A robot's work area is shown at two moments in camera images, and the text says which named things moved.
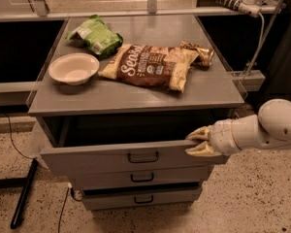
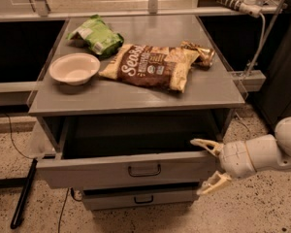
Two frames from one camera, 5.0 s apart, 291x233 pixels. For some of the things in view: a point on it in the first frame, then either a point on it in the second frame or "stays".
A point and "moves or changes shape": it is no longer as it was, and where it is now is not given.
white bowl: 74,68 stays
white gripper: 222,136 → 235,159
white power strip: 247,4 stays
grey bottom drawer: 129,198 stays
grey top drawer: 97,144 moves or changes shape
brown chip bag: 165,66 stays
